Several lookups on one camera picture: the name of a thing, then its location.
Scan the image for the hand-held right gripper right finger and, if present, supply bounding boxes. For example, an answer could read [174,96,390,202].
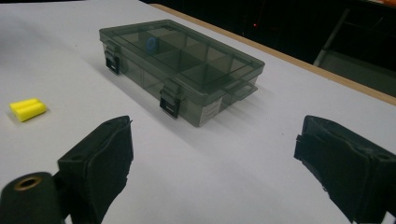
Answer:
[293,115,396,224]

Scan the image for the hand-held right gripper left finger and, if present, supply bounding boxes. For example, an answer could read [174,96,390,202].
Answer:
[57,115,134,224]

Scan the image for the yellow foam earplugs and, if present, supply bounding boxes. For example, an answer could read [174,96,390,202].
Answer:
[8,97,48,123]

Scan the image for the grey transparent compartment box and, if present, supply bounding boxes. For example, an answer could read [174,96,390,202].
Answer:
[98,19,266,128]

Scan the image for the white table board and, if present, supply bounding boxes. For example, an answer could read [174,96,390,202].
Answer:
[0,0,396,224]

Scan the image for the white metal stand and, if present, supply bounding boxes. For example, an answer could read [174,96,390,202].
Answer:
[312,7,353,68]

